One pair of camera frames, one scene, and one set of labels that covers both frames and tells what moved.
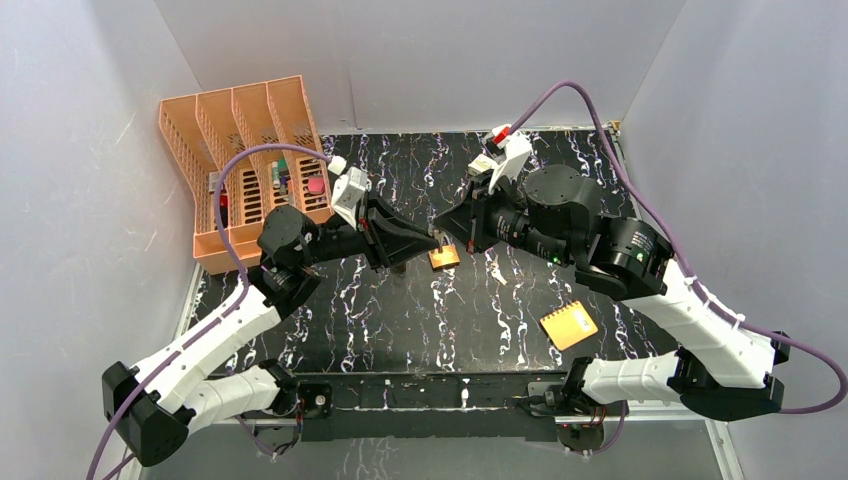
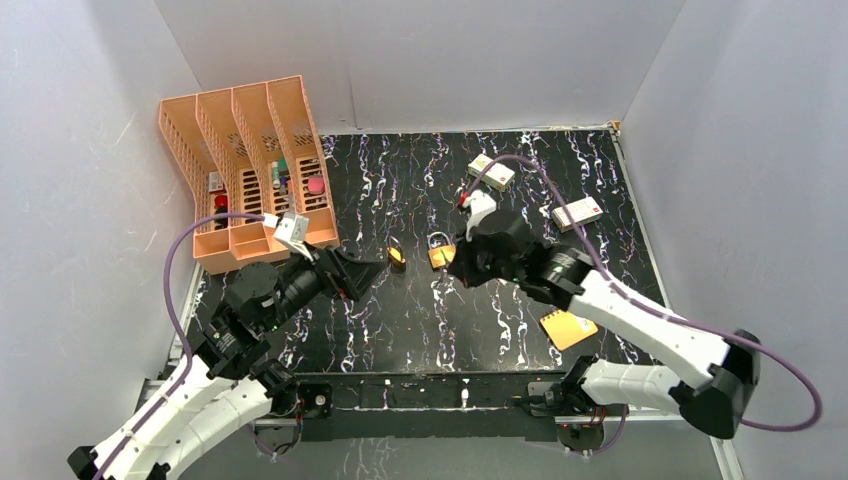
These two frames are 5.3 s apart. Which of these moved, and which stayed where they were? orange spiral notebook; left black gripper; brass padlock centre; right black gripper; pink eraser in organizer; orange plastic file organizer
Moved: right black gripper; left black gripper
Stayed: orange plastic file organizer; pink eraser in organizer; orange spiral notebook; brass padlock centre
